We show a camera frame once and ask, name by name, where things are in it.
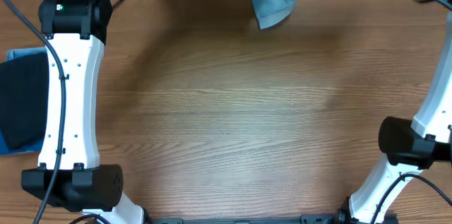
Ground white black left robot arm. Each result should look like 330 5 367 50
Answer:
21 0 151 223

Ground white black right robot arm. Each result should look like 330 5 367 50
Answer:
300 16 451 223

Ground dark blue folded garment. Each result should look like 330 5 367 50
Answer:
1 129 44 155

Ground black folded garment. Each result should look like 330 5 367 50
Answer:
1 53 49 150

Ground folded blue jeans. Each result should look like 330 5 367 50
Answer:
6 47 47 61

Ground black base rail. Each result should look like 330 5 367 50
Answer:
151 213 359 224

